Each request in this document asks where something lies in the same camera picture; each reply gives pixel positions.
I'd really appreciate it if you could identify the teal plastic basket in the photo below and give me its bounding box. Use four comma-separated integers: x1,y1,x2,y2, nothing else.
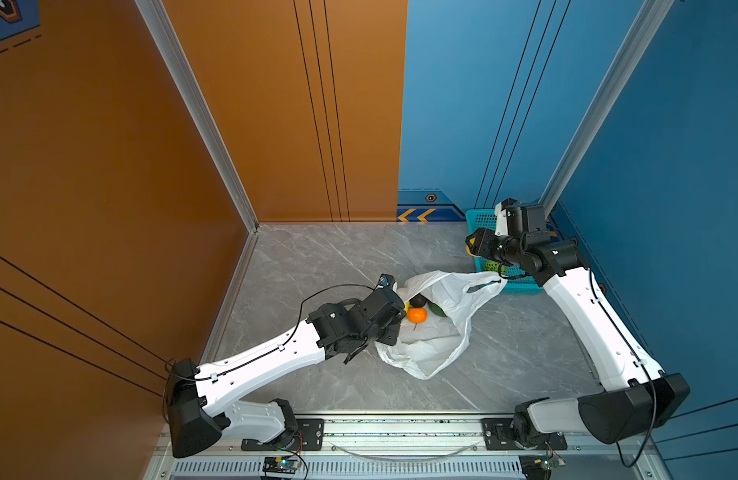
466,209,541,295

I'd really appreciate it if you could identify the orange tangerine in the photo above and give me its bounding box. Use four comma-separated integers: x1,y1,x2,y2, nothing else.
407,307,428,325

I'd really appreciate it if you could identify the green apple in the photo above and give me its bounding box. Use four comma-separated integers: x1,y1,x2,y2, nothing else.
483,261,508,275

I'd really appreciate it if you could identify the green circuit board left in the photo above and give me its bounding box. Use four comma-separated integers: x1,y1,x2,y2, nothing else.
261,456,304,479

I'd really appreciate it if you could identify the aluminium corner post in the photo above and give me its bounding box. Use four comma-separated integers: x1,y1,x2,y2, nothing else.
135,0,259,234
539,0,674,217

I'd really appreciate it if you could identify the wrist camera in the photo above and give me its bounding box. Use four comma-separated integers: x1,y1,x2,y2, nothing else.
376,273,397,291
495,198,547,238

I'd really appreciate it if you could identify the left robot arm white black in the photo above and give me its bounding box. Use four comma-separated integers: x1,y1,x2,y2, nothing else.
163,279,406,459

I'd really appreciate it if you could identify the green cucumber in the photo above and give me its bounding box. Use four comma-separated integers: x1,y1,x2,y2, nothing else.
427,302,447,317

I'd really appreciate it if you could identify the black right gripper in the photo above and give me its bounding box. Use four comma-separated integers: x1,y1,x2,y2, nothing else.
465,227,526,268

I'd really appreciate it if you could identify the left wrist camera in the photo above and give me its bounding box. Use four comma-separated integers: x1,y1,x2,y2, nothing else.
376,273,397,291

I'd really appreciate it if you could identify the green circuit board right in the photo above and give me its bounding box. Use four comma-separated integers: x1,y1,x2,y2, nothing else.
533,457,565,479

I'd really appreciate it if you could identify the aluminium corner post right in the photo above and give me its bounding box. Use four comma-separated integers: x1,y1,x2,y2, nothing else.
539,0,674,217

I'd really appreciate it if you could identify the aluminium corner post left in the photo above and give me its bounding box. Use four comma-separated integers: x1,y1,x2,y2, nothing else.
135,0,259,234

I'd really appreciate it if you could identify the green circuit board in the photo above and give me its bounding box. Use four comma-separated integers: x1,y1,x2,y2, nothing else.
533,457,565,479
261,456,304,479

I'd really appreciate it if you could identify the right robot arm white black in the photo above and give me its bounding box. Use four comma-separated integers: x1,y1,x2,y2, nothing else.
466,228,690,448

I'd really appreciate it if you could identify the white plastic bag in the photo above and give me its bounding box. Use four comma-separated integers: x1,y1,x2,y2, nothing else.
376,271,507,380

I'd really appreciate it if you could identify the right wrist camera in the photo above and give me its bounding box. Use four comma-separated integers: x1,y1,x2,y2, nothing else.
495,198,547,238

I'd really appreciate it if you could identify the dark avocado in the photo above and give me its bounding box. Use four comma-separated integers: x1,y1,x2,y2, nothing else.
409,294,428,308

